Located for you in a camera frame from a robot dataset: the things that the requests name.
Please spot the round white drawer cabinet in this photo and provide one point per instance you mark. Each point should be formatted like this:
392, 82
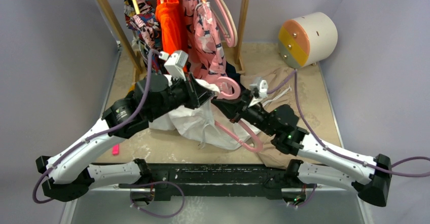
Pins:
306, 40

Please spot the beige shorts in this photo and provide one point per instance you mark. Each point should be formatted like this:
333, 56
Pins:
312, 101

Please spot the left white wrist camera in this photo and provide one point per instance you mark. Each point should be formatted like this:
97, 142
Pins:
175, 63

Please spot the pink wooden hanger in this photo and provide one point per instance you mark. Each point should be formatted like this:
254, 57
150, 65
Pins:
235, 91
227, 28

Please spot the pink plastic clip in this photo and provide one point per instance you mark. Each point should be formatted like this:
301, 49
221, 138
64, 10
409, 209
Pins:
115, 150

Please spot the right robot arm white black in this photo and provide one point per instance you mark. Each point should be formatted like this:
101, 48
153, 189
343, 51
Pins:
341, 168

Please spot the navy blue shorts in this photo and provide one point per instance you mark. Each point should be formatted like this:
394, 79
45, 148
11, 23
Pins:
233, 74

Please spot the orange mesh shorts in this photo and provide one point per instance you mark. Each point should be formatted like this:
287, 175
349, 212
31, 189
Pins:
169, 15

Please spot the comic print shorts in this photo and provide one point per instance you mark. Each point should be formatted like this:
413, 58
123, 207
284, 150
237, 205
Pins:
147, 34

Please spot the white shorts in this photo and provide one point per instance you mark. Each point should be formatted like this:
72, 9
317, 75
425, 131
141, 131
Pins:
207, 124

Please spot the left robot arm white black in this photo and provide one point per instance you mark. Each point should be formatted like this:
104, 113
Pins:
73, 172

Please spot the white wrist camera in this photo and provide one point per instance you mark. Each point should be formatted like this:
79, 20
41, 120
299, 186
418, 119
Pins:
258, 91
175, 63

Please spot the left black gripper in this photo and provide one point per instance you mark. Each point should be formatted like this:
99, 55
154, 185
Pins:
198, 94

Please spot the pink shark print shorts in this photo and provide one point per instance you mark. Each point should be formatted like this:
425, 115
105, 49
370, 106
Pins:
206, 53

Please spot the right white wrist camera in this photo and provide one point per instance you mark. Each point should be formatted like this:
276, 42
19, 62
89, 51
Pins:
258, 91

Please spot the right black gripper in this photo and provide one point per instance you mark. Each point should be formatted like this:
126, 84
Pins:
242, 105

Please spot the wooden clothes rack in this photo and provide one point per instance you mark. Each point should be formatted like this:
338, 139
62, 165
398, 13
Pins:
138, 69

